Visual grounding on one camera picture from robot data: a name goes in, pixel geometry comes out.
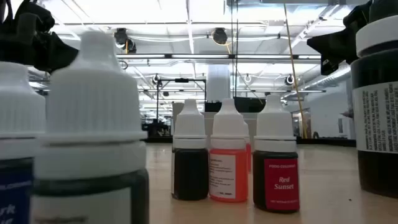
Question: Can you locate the silver ceiling air duct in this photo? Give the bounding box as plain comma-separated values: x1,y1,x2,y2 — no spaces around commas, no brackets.
303,65,353,91

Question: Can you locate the black distant monitor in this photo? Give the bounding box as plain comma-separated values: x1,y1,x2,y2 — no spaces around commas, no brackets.
204,96,267,114

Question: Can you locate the small black food coloring bottle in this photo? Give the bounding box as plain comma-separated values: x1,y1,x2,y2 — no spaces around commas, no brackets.
170,98,210,202

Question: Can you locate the distant black workstation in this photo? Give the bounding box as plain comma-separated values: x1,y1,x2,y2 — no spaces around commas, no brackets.
141,120,171,138

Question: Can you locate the thick yellow cable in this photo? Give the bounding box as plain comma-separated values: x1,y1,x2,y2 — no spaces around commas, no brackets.
282,0,308,139

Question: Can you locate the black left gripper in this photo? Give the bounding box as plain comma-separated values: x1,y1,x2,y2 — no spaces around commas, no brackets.
0,0,80,75

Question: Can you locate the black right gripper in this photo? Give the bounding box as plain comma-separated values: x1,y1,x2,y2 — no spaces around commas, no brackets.
306,0,373,76

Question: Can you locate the small Red Sunset labelled bottle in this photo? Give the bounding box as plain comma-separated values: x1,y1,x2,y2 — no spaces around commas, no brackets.
252,94,301,214

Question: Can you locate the small bottle dark blue label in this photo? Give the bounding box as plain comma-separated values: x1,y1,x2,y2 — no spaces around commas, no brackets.
0,60,47,224

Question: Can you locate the black aluminium table frame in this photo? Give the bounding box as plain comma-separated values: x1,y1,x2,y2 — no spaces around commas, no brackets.
144,136,357,147

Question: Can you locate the distant black frame rig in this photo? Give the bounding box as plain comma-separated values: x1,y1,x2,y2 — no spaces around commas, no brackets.
156,77,207,138

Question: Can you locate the light grey plastic bin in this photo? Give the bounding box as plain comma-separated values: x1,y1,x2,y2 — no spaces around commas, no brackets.
172,101,258,144

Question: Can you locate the small dark food coloring bottle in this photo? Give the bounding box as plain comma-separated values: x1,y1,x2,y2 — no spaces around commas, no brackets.
30,30,150,224

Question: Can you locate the white building column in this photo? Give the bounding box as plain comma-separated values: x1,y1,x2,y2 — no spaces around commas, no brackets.
206,63,231,103

